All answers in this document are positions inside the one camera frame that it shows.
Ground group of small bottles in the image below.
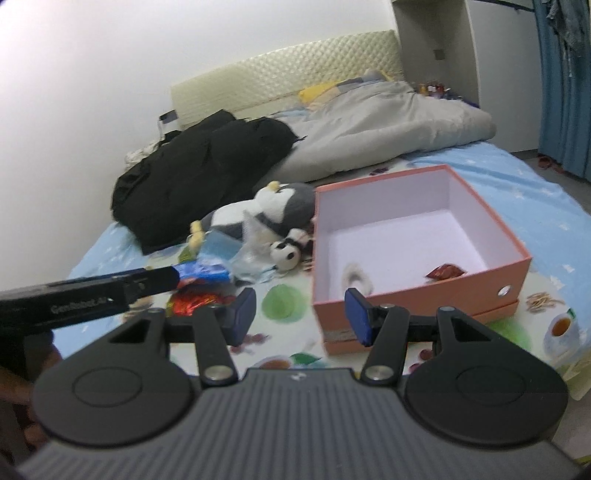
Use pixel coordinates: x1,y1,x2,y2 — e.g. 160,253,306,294
416,80,462,100

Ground yellow pillow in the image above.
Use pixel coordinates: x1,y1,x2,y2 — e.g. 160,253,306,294
298,79,352,104

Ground blue snack packet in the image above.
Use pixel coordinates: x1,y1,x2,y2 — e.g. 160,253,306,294
175,258,232,289

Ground white crumpled cloth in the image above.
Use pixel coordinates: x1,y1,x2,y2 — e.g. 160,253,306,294
124,141,162,164

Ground small panda plush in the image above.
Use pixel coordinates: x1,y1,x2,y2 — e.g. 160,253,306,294
270,228,315,273

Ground grey pillow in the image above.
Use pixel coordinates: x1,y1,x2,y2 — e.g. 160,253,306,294
265,69,497,183

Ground cream quilted headboard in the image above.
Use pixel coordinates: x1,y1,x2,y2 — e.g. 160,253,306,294
170,30,402,130

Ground red candy packet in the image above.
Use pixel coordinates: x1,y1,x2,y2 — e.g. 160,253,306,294
425,263,465,281

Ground blue face mask packet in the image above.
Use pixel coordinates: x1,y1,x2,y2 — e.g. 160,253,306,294
198,231,245,264

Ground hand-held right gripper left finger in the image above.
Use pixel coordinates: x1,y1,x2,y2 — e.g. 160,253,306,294
108,287,257,386

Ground grey white penguin plush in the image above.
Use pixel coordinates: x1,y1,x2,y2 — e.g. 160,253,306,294
190,181,319,252

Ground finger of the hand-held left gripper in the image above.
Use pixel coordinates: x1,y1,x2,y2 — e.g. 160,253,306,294
124,267,182,301

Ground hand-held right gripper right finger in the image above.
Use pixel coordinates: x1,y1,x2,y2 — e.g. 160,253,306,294
344,287,492,386

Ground person's left hand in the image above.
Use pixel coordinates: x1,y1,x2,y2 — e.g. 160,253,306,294
0,342,63,457

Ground blue grey hanging garment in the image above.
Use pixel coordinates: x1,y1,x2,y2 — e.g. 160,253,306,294
545,0,591,47

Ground white cabinet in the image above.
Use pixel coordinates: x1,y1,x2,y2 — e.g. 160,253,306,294
392,0,543,155

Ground orange cardboard box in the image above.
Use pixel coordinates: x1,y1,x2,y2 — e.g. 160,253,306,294
311,165,533,319

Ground blue curtain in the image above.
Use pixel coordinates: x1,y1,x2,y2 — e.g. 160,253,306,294
531,0,591,181

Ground fruit printed mat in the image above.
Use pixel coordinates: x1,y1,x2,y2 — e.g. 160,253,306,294
152,157,591,402

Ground red shiny wrapper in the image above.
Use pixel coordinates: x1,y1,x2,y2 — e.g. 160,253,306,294
167,291,232,319

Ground blue star bed sheet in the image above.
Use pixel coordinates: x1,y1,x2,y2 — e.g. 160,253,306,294
67,141,591,296

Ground white fluffy pompom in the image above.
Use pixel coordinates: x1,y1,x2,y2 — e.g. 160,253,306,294
341,262,376,296

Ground blue face mask packets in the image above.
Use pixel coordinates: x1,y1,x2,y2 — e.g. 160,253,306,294
228,210,282,282

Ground black jacket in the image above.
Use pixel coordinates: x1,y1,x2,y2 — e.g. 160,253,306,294
111,110,300,254

